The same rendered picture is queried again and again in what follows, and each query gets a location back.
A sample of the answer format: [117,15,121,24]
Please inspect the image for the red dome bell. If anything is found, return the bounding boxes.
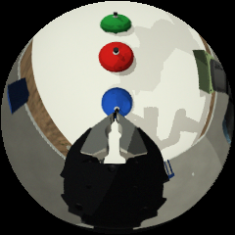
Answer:
[99,42,134,72]

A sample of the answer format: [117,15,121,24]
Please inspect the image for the blue bell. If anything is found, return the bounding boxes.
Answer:
[101,87,132,117]

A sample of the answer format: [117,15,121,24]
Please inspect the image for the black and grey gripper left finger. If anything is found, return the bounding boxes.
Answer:
[61,113,116,178]

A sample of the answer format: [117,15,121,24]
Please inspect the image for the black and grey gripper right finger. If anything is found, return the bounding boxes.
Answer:
[116,113,168,181]

